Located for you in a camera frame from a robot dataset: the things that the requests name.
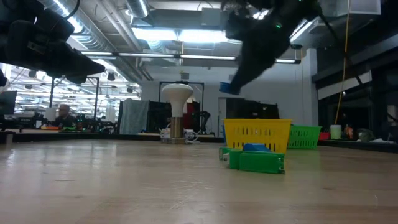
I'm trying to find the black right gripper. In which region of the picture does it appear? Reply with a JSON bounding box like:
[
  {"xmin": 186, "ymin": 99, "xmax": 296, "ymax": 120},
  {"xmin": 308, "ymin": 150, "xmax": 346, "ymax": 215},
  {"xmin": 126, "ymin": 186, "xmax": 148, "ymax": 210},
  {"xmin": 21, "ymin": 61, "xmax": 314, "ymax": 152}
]
[{"xmin": 225, "ymin": 12, "xmax": 299, "ymax": 94}]

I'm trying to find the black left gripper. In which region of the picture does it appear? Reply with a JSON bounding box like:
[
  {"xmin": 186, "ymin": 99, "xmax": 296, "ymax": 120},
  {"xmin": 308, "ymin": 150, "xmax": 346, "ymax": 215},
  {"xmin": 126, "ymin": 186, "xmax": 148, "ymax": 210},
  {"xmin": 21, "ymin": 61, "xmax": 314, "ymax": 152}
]
[{"xmin": 0, "ymin": 9, "xmax": 106, "ymax": 84}]

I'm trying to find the yellow plastic basket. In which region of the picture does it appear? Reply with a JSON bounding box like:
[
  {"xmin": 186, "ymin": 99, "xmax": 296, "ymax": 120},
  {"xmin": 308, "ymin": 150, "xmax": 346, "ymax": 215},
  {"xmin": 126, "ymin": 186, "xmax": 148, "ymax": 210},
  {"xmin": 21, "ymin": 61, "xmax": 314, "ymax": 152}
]
[{"xmin": 223, "ymin": 118, "xmax": 293, "ymax": 155}]

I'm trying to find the green plastic basket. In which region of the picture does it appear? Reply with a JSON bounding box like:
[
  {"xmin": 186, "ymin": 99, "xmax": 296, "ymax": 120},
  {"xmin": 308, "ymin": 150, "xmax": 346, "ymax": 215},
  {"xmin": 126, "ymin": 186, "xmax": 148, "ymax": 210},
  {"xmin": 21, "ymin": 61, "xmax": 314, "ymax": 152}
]
[{"xmin": 286, "ymin": 124, "xmax": 323, "ymax": 150}]

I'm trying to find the green stapler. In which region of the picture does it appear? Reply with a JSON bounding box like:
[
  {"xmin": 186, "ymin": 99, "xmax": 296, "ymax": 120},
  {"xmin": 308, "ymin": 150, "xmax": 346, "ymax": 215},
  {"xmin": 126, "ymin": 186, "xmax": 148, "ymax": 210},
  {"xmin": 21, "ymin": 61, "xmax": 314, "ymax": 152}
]
[
  {"xmin": 218, "ymin": 146, "xmax": 231, "ymax": 161},
  {"xmin": 238, "ymin": 151, "xmax": 285, "ymax": 175},
  {"xmin": 228, "ymin": 148, "xmax": 244, "ymax": 170}
]

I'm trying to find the black cabinet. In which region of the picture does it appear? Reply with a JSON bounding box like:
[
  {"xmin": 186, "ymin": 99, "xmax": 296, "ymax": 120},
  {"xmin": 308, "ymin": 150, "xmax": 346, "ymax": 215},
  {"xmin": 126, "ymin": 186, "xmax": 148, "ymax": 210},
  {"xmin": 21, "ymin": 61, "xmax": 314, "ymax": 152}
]
[{"xmin": 225, "ymin": 97, "xmax": 280, "ymax": 121}]

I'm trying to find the person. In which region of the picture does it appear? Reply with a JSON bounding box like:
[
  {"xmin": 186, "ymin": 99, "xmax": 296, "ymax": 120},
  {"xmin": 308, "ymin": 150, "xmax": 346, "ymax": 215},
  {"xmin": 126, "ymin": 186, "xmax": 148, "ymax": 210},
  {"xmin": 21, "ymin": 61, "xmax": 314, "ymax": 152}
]
[
  {"xmin": 54, "ymin": 103, "xmax": 77, "ymax": 128},
  {"xmin": 183, "ymin": 100, "xmax": 201, "ymax": 131}
]

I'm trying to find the long LED light bar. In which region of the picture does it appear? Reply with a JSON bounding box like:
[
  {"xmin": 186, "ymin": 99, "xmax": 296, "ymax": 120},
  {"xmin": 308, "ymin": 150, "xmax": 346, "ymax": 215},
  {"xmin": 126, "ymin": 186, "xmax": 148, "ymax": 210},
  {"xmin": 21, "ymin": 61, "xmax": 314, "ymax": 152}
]
[{"xmin": 79, "ymin": 46, "xmax": 302, "ymax": 65}]

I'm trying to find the grey ceiling box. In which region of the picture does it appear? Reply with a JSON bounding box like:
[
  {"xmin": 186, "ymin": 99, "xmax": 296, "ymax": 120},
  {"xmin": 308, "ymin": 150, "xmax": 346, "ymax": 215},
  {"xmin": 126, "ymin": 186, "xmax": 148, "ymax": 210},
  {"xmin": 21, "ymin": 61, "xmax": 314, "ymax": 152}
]
[{"xmin": 201, "ymin": 7, "xmax": 223, "ymax": 27}]

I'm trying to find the grey hanging cloth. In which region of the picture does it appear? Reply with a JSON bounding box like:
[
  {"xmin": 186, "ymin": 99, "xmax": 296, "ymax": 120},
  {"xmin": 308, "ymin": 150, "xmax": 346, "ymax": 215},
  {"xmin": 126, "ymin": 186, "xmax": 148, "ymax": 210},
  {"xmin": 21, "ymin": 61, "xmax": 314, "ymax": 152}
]
[{"xmin": 119, "ymin": 98, "xmax": 150, "ymax": 135}]

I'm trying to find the black monitor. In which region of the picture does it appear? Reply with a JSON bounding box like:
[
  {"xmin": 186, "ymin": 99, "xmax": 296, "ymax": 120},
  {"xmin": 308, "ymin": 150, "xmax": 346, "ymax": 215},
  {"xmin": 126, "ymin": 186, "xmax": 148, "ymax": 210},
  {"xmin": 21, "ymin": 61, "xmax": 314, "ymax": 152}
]
[{"xmin": 0, "ymin": 90, "xmax": 18, "ymax": 116}]

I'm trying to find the white brass mushroom lamp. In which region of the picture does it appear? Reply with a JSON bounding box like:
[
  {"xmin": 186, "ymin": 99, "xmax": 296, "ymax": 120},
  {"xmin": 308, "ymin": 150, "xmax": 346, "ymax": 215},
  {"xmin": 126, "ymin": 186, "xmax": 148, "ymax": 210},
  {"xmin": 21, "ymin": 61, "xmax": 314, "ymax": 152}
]
[{"xmin": 161, "ymin": 83, "xmax": 194, "ymax": 144}]

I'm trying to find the white cup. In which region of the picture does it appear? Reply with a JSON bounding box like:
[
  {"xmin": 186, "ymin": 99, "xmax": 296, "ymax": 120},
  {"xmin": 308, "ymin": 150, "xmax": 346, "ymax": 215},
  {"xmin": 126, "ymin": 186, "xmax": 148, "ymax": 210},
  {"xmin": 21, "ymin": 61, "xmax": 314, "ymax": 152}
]
[{"xmin": 330, "ymin": 124, "xmax": 342, "ymax": 140}]

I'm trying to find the yellow hanging cable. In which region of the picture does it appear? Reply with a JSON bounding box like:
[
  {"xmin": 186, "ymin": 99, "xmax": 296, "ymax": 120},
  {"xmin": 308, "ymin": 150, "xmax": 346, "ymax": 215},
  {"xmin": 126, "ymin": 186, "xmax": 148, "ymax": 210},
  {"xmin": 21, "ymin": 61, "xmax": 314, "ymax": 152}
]
[{"xmin": 334, "ymin": 0, "xmax": 351, "ymax": 125}]

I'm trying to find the white lamp cable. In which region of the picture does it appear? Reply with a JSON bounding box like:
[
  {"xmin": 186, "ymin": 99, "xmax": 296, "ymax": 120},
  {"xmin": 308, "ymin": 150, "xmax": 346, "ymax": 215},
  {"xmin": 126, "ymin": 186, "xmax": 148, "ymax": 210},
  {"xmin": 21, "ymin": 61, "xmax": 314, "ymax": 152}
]
[{"xmin": 159, "ymin": 123, "xmax": 201, "ymax": 144}]

